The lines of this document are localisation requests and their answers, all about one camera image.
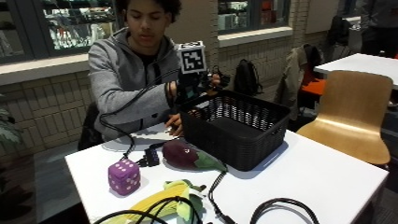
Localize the black backpack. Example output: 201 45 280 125
232 58 263 97

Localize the purple plush eggplant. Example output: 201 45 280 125
161 139 229 173

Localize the white marker cube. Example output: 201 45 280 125
177 40 207 76

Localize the black plastic basket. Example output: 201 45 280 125
178 90 292 173

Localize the beige jacket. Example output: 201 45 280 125
272 43 326 121

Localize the purple plush die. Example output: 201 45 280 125
106 158 142 197

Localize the the person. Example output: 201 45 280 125
86 0 186 143

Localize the black chair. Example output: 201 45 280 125
77 102 105 152

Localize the yellow plush corn cob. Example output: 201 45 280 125
102 178 207 224

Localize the dark framed window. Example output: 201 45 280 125
217 0 292 35
0 0 125 65

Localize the orange chair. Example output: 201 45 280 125
299 68 328 98

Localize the black bag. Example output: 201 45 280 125
326 15 352 48

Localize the light wooden chair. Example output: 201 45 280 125
294 69 394 166

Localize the white table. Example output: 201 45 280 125
312 52 398 91

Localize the green plant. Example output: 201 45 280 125
0 92 25 147

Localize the black cable hub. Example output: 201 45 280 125
135 147 161 168

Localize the black glove cable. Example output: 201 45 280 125
97 68 183 161

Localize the black cable with plug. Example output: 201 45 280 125
206 170 238 224

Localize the black double cable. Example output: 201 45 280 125
91 195 203 224

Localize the black looped cable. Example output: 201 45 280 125
248 197 320 224

